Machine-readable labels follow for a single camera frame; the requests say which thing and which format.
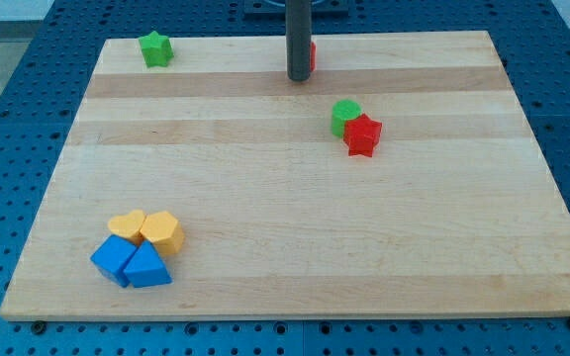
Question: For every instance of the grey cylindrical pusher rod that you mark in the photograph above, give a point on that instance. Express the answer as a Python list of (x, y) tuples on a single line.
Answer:
[(298, 26)]

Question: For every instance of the wooden board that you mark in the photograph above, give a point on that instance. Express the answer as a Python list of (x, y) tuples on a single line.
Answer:
[(456, 214)]

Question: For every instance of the blue cube block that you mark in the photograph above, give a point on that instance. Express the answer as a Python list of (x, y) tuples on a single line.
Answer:
[(112, 257)]

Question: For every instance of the red block behind rod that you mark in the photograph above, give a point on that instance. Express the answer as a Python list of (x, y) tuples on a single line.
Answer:
[(313, 49)]

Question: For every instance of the green cylinder block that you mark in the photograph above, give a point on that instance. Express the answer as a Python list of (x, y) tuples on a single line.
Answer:
[(342, 111)]

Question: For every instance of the green star block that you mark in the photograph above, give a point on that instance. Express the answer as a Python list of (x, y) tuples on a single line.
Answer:
[(156, 49)]

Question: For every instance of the yellow heart block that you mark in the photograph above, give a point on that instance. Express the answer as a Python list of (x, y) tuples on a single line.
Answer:
[(128, 226)]

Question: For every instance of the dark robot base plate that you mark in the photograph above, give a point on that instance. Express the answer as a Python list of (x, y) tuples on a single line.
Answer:
[(255, 8)]

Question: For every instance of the blue triangle block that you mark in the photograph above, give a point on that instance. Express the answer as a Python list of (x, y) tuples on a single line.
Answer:
[(146, 268)]

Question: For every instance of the yellow hexagon block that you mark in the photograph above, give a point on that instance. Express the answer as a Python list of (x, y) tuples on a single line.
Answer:
[(164, 231)]

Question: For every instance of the red star block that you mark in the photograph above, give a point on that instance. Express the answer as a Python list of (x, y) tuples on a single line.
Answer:
[(362, 135)]

